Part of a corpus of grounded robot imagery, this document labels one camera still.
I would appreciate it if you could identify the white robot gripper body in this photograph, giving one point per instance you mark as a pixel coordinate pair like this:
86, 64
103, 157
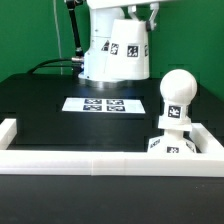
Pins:
100, 4

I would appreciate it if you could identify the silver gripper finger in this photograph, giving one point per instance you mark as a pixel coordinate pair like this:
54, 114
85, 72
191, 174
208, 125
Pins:
132, 12
150, 23

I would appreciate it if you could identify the white lamp bulb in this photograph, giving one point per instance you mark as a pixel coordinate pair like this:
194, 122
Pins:
178, 88

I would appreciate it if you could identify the white lamp base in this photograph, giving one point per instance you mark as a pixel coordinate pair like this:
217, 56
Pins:
172, 140

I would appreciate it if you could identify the white lamp shade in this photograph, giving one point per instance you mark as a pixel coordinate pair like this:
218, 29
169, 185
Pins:
128, 57

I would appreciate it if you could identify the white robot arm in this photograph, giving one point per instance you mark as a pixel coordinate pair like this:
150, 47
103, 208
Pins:
101, 21

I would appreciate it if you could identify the white marker tag sheet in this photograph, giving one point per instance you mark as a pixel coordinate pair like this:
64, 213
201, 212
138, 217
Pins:
100, 105

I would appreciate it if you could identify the black camera stand pole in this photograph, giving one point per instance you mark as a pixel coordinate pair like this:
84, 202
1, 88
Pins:
71, 5

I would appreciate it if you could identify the white U-shaped fence frame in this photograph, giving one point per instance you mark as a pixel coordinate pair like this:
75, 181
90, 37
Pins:
208, 162

